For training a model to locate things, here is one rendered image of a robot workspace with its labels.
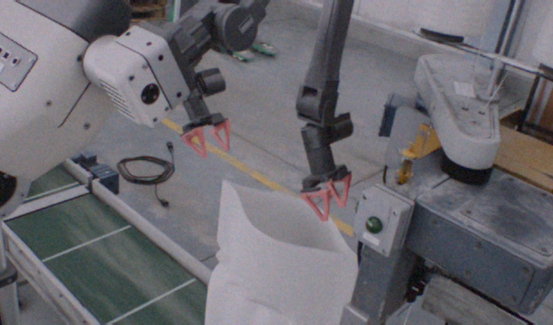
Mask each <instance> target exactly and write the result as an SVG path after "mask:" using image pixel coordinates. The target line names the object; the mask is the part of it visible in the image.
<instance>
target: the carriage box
mask: <svg viewBox="0 0 553 325"><path fill-rule="evenodd" d="M523 111H524V109H522V107H515V108H513V110H512V111H510V112H508V113H506V114H504V115H502V116H501V117H500V118H499V119H500V129H501V142H500V145H499V149H498V151H497V153H498V154H500V155H502V156H505V157H507V158H510V159H512V160H513V161H517V163H520V164H523V165H525V166H528V167H530V168H531V169H534V170H536V171H539V172H542V173H545V174H547V175H550V176H552V177H553V143H552V142H550V141H547V140H544V139H541V138H539V137H537V136H535V135H530V134H528V133H524V134H521V133H519V132H515V130H514V127H515V126H516V125H519V123H520V120H521V117H522V113H523ZM552 193H553V192H552Z"/></svg>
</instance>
